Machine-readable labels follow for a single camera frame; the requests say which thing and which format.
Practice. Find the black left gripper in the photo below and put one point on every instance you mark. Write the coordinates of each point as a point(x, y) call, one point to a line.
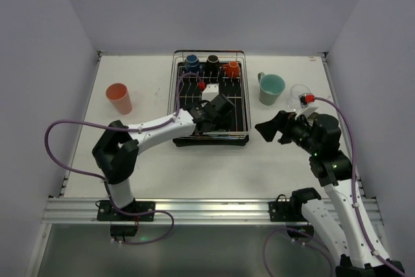
point(214, 124)

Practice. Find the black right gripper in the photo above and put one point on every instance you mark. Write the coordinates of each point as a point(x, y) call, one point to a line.
point(284, 128)

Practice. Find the clear glass tumbler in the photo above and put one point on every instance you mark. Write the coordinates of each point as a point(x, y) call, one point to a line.
point(293, 100)

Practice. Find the tall mint green mug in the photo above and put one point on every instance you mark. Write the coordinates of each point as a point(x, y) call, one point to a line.
point(271, 87)

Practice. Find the blue ceramic mug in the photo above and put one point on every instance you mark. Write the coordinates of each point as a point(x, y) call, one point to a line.
point(192, 63)

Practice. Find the pink plastic tumbler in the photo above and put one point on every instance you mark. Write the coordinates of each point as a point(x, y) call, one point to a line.
point(119, 97)

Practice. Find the small mint green cup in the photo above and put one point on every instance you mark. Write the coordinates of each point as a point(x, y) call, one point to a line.
point(216, 134)

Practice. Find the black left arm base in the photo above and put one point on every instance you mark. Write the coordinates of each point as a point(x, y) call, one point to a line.
point(106, 212)

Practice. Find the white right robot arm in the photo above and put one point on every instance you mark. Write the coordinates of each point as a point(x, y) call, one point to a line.
point(351, 240)

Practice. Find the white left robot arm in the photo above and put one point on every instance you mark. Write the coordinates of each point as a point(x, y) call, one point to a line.
point(117, 149)

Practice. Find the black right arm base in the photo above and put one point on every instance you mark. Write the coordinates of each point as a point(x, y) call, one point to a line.
point(280, 210)

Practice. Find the black drip tray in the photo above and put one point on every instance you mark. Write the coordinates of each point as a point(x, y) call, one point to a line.
point(187, 92)

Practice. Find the small orange cup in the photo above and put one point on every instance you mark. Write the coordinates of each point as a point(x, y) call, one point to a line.
point(231, 69)

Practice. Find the black ceramic mug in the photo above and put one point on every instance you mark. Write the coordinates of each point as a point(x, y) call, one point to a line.
point(212, 63)

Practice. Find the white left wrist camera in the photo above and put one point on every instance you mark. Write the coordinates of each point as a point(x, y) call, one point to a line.
point(210, 92)

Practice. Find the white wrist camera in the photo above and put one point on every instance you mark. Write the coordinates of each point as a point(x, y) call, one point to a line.
point(307, 107)
point(210, 92)

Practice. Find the chrome wire dish rack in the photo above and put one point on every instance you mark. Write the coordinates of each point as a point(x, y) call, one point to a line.
point(197, 76)

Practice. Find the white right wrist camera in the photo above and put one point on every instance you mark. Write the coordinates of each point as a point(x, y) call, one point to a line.
point(307, 107)

